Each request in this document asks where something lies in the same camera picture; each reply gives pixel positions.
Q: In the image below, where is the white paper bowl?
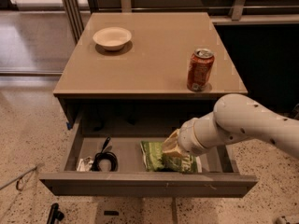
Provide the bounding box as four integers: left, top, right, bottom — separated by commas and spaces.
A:
93, 27, 132, 51

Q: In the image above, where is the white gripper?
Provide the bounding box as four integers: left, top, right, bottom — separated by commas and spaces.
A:
162, 118, 208, 158

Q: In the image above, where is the black object on floor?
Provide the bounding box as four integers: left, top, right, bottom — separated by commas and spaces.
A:
47, 203, 64, 224

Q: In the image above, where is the thin grey metal rod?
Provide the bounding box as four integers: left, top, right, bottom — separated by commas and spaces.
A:
0, 166, 37, 191

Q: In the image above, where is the grey open drawer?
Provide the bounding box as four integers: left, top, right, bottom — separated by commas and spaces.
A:
38, 110, 259, 199

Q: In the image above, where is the orange soda can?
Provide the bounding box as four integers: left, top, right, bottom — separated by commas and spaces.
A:
187, 49, 215, 91

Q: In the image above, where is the green jalapeno chip bag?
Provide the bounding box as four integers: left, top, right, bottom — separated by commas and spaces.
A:
140, 141, 202, 173

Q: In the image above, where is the black coiled cable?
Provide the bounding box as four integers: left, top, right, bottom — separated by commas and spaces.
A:
90, 136, 120, 173

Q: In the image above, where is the crumpled white wrapper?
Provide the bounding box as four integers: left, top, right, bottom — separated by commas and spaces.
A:
77, 157, 93, 172

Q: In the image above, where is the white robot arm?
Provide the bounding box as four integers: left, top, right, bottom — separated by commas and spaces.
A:
163, 94, 299, 159

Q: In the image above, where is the grey metal railing frame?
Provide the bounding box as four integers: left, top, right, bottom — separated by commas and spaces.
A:
62, 0, 299, 40

